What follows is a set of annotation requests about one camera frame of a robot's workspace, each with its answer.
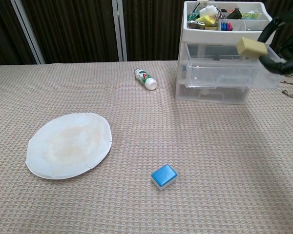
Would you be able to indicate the green blue packet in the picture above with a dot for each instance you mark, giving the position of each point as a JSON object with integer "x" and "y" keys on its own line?
{"x": 250, "y": 15}

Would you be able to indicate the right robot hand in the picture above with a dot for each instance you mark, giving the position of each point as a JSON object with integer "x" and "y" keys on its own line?
{"x": 291, "y": 48}

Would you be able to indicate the beige woven tablecloth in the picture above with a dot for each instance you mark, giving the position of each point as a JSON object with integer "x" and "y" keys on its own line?
{"x": 136, "y": 122}

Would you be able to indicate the black plastic object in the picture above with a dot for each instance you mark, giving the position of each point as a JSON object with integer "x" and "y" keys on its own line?
{"x": 235, "y": 14}

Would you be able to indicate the yellow sponge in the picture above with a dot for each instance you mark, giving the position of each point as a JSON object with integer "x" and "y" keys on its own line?
{"x": 206, "y": 20}

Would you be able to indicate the clear plastic drawer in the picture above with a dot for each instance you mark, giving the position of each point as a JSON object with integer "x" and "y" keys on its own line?
{"x": 185, "y": 95}
{"x": 182, "y": 75}
{"x": 202, "y": 73}

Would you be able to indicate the dark pleated curtain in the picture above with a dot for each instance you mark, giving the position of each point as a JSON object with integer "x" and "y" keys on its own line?
{"x": 75, "y": 29}

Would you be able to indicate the white paper plate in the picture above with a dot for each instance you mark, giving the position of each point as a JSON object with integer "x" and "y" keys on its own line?
{"x": 68, "y": 146}

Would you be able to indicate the yellow sponge block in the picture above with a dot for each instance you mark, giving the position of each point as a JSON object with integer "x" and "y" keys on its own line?
{"x": 251, "y": 47}

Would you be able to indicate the blue and red clips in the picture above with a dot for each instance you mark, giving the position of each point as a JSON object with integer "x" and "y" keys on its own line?
{"x": 226, "y": 26}

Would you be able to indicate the grey metal frame post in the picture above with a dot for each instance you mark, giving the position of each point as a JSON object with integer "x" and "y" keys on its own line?
{"x": 27, "y": 31}
{"x": 119, "y": 29}

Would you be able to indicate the silver foil wrapper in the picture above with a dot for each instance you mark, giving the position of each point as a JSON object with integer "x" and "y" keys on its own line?
{"x": 196, "y": 24}

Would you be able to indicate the white bottle green label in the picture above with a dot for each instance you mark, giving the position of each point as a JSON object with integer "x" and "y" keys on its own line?
{"x": 146, "y": 80}

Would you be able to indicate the blue and white mahjong tile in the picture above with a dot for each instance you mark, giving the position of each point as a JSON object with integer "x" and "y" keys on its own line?
{"x": 164, "y": 176}

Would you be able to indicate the clear plastic drawer organizer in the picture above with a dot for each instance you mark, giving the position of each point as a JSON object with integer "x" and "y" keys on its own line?
{"x": 229, "y": 35}

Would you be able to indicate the green printed packet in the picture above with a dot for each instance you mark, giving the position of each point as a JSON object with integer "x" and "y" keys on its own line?
{"x": 193, "y": 15}

